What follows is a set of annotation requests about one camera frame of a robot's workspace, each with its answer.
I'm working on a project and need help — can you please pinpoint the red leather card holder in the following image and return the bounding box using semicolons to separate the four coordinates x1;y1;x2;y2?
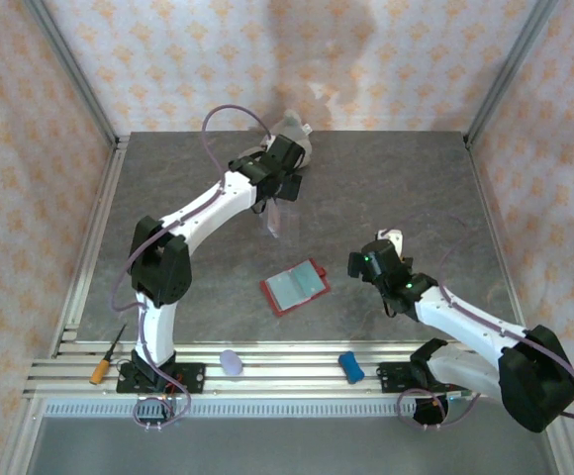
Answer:
259;257;333;319

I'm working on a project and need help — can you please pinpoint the black connector box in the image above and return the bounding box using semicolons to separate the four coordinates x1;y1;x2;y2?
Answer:
135;398;177;428

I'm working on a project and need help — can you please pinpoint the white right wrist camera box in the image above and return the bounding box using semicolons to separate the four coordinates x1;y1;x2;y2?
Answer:
375;228;406;259

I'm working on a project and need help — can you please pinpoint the aluminium side rail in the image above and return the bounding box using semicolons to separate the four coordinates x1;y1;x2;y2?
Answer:
463;134;536;356
50;134;131;358

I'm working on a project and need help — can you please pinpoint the clear plastic card case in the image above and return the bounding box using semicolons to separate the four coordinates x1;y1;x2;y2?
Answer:
257;199;302;249

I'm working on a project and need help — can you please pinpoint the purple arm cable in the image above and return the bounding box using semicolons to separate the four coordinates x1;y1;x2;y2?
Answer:
110;104;274;430
382;212;574;430

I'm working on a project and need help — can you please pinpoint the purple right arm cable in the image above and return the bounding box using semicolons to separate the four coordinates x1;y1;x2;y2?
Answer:
382;212;574;430

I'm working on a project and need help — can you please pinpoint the aluminium front rail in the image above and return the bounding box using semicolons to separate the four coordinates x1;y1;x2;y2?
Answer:
23;339;565;400

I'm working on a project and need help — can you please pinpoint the blue bone-shaped object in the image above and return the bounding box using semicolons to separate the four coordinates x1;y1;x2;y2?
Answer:
337;350;366;385

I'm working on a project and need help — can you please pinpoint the aluminium corner post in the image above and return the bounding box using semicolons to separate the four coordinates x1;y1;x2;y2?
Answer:
22;0;121;149
463;0;561;148

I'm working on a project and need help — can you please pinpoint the grey plush dog toy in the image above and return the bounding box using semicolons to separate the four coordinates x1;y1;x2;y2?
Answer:
253;109;316;172

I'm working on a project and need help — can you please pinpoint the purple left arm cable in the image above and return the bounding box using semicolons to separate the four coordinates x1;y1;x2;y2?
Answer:
110;104;274;430

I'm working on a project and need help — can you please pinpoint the lavender oval object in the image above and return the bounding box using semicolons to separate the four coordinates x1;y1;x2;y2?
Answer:
219;348;244;378

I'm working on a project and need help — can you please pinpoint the grey slotted cable duct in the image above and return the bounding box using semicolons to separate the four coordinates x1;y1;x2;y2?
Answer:
44;399;420;419

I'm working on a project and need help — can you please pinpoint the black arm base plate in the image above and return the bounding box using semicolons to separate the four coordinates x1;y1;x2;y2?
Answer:
116;362;206;396
376;360;467;395

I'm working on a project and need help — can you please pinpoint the teal credit card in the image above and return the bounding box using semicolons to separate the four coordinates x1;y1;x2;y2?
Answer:
289;263;324;300

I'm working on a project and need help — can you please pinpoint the orange handle screwdriver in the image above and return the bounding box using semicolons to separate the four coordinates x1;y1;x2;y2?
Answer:
88;323;129;386

